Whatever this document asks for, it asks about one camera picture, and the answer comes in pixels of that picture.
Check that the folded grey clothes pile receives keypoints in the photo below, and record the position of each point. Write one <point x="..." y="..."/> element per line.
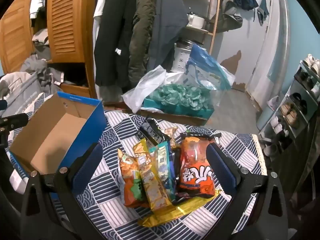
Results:
<point x="40" y="42"/>

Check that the gold foil snack packet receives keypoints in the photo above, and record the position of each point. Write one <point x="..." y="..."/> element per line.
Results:
<point x="190" y="207"/>

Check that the crumpled teal plastic bags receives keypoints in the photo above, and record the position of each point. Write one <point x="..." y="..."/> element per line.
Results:
<point x="180" y="96"/>

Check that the orange and green snack packet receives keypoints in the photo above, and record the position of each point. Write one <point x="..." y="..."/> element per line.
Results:
<point x="130" y="170"/>

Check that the blue plastic bag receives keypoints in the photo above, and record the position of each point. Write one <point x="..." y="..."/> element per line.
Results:
<point x="205" y="65"/>

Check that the large orange snack packet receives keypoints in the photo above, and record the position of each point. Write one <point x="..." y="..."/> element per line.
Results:
<point x="197" y="170"/>

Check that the white hanging shirt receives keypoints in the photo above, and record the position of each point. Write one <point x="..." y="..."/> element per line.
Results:
<point x="100" y="5"/>

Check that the pale shoe rack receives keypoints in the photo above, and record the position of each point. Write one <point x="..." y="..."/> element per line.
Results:
<point x="292" y="90"/>

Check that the teal hanging cloth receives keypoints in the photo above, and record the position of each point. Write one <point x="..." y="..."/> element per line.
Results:
<point x="263" y="8"/>

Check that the olive hanging hat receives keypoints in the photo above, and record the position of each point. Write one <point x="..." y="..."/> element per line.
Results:
<point x="228" y="20"/>

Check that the white plastic bag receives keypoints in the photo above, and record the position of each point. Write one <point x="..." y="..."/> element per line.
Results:
<point x="140" y="90"/>

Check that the long yellow snack packet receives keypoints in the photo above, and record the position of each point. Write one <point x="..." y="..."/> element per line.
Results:
<point x="152" y="192"/>

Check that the wooden shelf rack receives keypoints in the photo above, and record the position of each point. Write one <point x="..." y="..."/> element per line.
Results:
<point x="216" y="10"/>

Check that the wooden wardrobe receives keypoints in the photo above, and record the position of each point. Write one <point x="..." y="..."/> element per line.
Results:
<point x="90" y="80"/>

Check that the teal snack packet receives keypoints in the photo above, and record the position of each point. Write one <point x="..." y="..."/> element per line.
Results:
<point x="162" y="165"/>

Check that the louvered wardrobe door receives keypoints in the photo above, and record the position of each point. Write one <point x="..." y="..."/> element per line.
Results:
<point x="67" y="22"/>
<point x="15" y="35"/>

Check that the blue cardboard box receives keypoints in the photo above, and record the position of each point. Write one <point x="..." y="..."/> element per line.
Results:
<point x="50" y="140"/>

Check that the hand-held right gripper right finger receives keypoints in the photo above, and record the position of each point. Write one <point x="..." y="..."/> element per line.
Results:
<point x="222" y="168"/>

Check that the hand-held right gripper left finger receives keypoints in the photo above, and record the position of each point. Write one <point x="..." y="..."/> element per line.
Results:
<point x="87" y="166"/>

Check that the white door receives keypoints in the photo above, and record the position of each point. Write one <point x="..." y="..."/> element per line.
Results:
<point x="270" y="45"/>

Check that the grey fabric laundry basket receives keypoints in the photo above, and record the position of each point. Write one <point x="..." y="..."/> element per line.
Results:
<point x="22" y="102"/>

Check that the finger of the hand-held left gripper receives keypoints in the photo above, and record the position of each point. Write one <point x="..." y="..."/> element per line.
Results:
<point x="15" y="120"/>
<point x="3" y="105"/>

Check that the crumpled grey garment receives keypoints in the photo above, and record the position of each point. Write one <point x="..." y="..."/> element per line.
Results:
<point x="37" y="67"/>

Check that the group of shoes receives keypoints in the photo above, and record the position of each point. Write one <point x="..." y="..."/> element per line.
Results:
<point x="291" y="115"/>

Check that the navy white patterned tablecloth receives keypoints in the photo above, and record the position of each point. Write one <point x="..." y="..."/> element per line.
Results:
<point x="237" y="150"/>

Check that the white storage container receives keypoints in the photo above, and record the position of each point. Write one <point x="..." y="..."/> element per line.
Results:
<point x="181" y="58"/>

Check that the white pot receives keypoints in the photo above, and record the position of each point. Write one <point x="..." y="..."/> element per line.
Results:
<point x="196" y="21"/>

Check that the black hanging coat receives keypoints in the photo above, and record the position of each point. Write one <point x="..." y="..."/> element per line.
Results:
<point x="112" y="42"/>

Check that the black snack packet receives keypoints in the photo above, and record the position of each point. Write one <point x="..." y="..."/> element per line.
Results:
<point x="155" y="135"/>
<point x="217" y="137"/>

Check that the blue-grey hanging coat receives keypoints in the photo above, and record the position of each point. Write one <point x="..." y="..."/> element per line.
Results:
<point x="167" y="25"/>

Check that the wooden drawer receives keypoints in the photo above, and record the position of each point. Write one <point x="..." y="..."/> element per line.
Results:
<point x="75" y="88"/>

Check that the white grey clothes bundle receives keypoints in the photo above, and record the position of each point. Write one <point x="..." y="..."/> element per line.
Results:
<point x="12" y="82"/>

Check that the olive hanging coat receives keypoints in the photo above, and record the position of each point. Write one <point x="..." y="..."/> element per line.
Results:
<point x="141" y="37"/>

